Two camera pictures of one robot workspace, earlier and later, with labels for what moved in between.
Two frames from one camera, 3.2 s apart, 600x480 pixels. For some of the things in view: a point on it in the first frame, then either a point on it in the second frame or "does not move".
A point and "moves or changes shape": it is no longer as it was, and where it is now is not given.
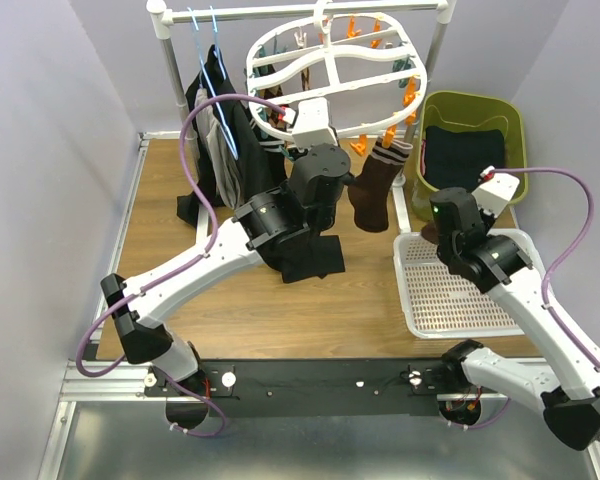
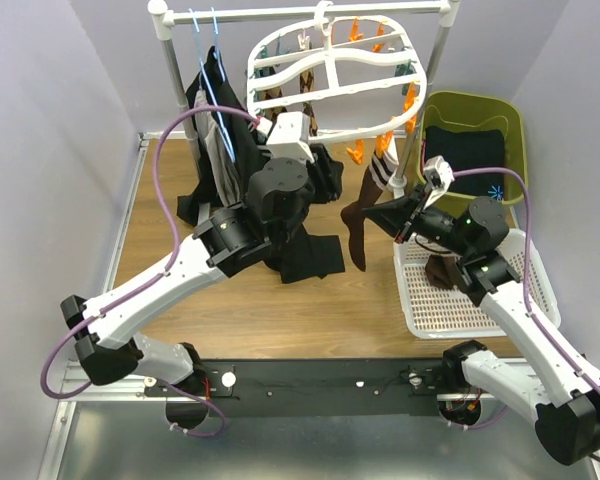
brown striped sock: (369, 197) moves or changes shape
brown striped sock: (430, 231) moves or changes shape
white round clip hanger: (369, 66) does not move
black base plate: (314, 388) does not move
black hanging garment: (264, 203) does not move
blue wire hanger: (224, 125) does not move
